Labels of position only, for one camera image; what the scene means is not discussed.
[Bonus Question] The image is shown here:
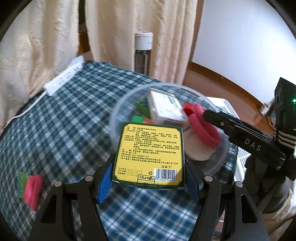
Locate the beige soft lump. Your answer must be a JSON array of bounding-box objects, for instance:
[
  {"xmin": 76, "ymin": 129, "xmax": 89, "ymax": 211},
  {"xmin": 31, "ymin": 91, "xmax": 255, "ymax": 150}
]
[{"xmin": 183, "ymin": 126, "xmax": 216, "ymax": 160}]

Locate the white medicine box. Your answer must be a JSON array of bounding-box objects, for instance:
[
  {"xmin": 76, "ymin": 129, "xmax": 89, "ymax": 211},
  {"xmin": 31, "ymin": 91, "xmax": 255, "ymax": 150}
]
[{"xmin": 147, "ymin": 88, "xmax": 188, "ymax": 126}]

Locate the blue plaid tablecloth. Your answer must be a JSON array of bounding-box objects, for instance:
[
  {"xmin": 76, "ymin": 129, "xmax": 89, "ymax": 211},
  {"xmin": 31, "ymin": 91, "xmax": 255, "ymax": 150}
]
[{"xmin": 0, "ymin": 61, "xmax": 238, "ymax": 241}]

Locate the bent pink foam roller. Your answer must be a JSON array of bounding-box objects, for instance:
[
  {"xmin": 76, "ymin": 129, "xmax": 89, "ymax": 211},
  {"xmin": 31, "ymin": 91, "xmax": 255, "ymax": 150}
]
[{"xmin": 184, "ymin": 103, "xmax": 221, "ymax": 147}]

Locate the person's right hand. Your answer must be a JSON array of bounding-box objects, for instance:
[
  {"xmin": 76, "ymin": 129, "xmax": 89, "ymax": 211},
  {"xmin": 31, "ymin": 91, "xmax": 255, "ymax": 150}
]
[{"xmin": 244, "ymin": 154, "xmax": 296, "ymax": 214}]

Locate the clear plastic bowl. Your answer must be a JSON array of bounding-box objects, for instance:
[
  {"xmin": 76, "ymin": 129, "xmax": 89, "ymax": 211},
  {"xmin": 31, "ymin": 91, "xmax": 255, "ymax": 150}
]
[{"xmin": 109, "ymin": 82, "xmax": 232, "ymax": 175}]

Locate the green box with yellow label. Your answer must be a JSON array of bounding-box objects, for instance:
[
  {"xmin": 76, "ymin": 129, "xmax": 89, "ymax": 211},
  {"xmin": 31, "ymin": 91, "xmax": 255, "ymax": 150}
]
[{"xmin": 111, "ymin": 122, "xmax": 186, "ymax": 190}]

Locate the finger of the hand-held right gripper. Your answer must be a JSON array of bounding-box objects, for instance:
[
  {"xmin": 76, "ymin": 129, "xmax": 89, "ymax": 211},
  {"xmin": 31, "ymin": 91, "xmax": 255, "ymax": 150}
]
[
  {"xmin": 216, "ymin": 110, "xmax": 274, "ymax": 139},
  {"xmin": 203, "ymin": 109, "xmax": 242, "ymax": 139}
]

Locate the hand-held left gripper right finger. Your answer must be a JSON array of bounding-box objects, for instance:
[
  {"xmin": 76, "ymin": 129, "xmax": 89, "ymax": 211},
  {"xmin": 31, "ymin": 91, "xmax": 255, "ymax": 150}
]
[{"xmin": 184, "ymin": 160, "xmax": 270, "ymax": 241}]

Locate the bottle with white cap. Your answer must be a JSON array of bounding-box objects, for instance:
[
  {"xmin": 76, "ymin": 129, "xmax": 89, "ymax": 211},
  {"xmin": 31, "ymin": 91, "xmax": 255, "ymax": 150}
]
[{"xmin": 134, "ymin": 31, "xmax": 154, "ymax": 76}]

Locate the green block with blue dots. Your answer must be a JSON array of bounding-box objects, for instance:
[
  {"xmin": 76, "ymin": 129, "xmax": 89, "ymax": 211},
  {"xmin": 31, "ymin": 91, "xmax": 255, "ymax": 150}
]
[
  {"xmin": 135, "ymin": 98, "xmax": 152, "ymax": 117},
  {"xmin": 17, "ymin": 171, "xmax": 29, "ymax": 198}
]

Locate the white power cable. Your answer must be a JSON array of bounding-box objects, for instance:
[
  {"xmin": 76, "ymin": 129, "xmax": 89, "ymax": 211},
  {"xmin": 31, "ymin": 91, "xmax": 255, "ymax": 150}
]
[{"xmin": 0, "ymin": 91, "xmax": 48, "ymax": 137}]

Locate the ribbed cream curtain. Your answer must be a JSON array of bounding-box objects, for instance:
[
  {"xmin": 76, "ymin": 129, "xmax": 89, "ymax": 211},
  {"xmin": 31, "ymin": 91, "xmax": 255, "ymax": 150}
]
[{"xmin": 85, "ymin": 0, "xmax": 204, "ymax": 85}]

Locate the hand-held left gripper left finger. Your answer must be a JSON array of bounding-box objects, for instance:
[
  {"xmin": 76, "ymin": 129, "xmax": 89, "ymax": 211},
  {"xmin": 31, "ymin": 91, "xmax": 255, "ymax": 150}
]
[{"xmin": 29, "ymin": 154, "xmax": 116, "ymax": 241}]

